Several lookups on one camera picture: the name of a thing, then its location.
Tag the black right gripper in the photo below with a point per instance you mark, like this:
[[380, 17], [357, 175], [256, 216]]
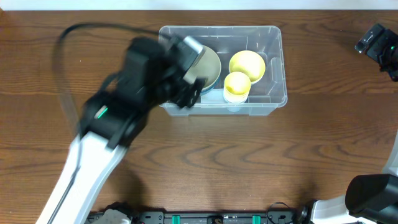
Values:
[[380, 52]]

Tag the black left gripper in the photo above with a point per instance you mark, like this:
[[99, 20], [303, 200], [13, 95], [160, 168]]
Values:
[[189, 97]]

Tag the dark blue bowl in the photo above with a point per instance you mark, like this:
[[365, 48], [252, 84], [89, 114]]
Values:
[[209, 88]]

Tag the large cream bowl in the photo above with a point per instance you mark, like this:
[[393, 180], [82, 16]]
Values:
[[208, 68]]

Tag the cream cup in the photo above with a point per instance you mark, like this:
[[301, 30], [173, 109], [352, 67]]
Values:
[[232, 98]]

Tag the light blue cup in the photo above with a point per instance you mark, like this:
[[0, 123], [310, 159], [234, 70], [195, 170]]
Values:
[[237, 108]]

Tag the yellow cup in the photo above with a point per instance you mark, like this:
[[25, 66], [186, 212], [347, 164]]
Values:
[[237, 83]]

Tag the small yellow bowl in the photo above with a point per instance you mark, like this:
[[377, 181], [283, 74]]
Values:
[[250, 63]]

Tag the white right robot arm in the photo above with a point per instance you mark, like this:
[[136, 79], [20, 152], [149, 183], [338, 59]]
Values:
[[369, 198]]

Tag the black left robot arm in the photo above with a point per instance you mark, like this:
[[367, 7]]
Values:
[[89, 163]]

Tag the clear plastic storage container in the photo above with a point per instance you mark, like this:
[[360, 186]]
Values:
[[268, 94]]

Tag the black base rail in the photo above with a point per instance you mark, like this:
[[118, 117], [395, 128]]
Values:
[[278, 216]]

